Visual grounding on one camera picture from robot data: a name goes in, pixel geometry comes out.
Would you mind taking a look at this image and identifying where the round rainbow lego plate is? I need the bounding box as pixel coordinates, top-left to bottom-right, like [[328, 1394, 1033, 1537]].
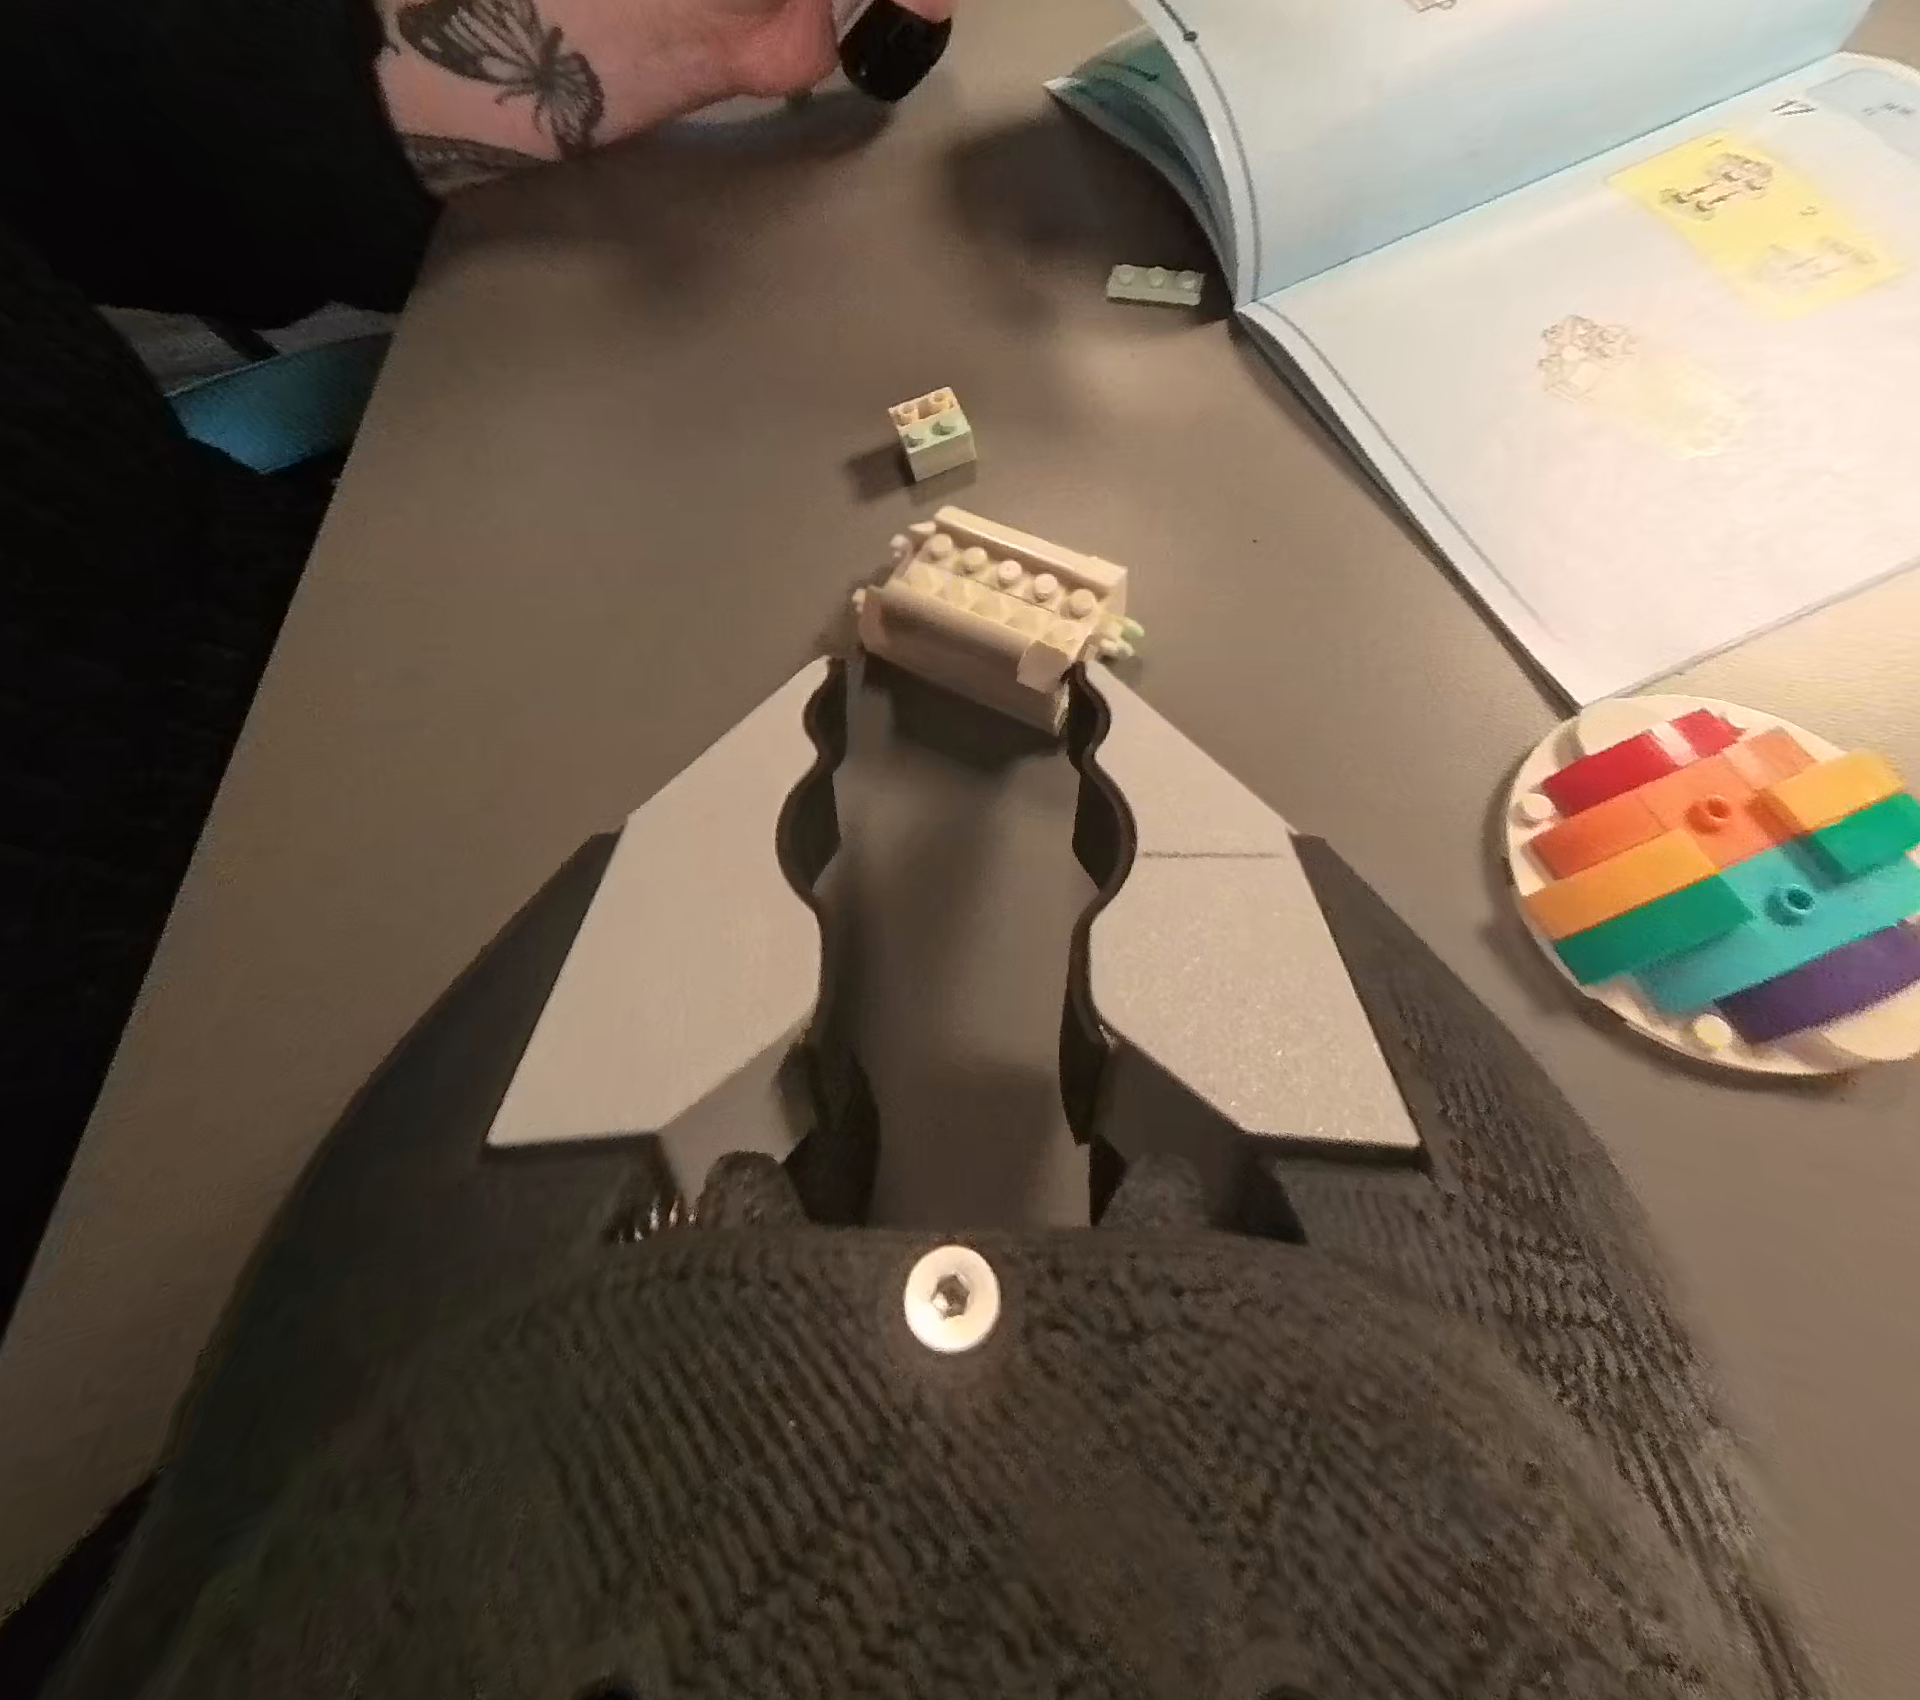
[[1502, 694, 1920, 1077]]

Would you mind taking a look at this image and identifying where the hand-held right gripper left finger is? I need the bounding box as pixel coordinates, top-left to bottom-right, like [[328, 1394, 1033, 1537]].
[[485, 656, 846, 1151]]

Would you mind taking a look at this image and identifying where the teal chair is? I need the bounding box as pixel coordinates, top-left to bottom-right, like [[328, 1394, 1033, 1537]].
[[150, 304, 395, 476]]

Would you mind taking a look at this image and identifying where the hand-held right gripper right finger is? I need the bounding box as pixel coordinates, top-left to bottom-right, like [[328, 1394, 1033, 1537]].
[[1056, 663, 1424, 1160]]

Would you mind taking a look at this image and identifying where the white lego assembly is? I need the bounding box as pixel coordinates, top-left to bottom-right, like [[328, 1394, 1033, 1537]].
[[851, 505, 1149, 734]]

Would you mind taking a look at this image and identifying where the green and tan lego brick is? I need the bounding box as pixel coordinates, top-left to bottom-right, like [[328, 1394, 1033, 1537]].
[[883, 387, 979, 484]]

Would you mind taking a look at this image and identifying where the person's black clothed torso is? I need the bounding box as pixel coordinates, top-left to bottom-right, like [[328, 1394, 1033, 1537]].
[[0, 230, 353, 1328]]

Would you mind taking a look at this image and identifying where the person's left forearm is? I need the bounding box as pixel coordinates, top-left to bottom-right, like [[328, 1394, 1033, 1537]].
[[0, 0, 617, 315]]

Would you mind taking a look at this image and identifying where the open light blue instruction booklet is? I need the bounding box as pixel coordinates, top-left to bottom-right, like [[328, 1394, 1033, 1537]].
[[1044, 0, 1920, 710]]

